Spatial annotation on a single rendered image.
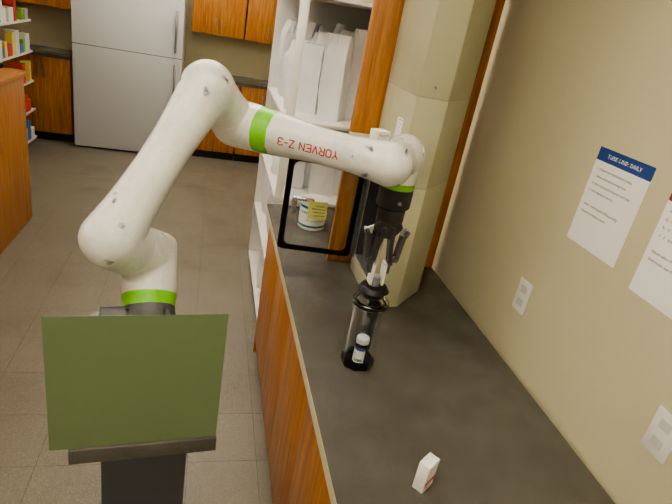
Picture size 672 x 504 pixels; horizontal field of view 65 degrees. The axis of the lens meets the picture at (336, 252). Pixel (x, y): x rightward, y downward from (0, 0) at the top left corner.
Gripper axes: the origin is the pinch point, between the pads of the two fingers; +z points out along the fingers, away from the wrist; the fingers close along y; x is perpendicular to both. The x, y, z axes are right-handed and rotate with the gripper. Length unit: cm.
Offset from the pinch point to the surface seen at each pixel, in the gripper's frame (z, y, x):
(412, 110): -41, -13, -35
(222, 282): 125, 30, -217
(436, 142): -32, -24, -34
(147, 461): 43, 59, 26
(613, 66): -65, -56, -6
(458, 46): -62, -23, -34
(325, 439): 31.3, 16.1, 32.0
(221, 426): 125, 33, -72
